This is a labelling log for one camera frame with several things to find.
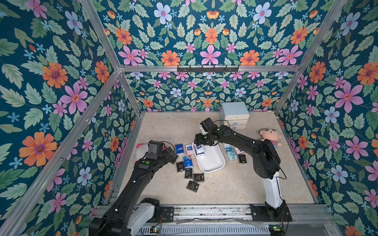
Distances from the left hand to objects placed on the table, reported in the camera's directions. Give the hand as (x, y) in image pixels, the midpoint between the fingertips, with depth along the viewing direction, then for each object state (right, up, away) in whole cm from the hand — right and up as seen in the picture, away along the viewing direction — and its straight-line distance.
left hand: (171, 154), depth 82 cm
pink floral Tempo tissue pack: (+9, +1, +13) cm, 16 cm away
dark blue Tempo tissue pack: (+3, +1, +13) cm, 14 cm away
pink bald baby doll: (+65, +10, +15) cm, 68 cm away
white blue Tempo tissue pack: (+16, +1, +9) cm, 18 cm away
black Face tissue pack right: (+15, -14, +2) cm, 21 cm away
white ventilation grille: (+20, -34, -12) cm, 42 cm away
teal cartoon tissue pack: (+37, -2, +10) cm, 38 cm away
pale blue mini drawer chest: (+40, +24, +16) cm, 49 cm away
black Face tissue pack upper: (0, -4, +8) cm, 9 cm away
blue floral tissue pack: (+9, -6, +8) cm, 13 cm away
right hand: (+15, +6, +10) cm, 19 cm away
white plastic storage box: (+25, -5, +11) cm, 28 cm away
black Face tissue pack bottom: (+12, -18, -1) cm, 22 cm away
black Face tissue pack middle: (+10, -12, +4) cm, 16 cm away
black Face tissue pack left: (+5, -8, +6) cm, 11 cm away
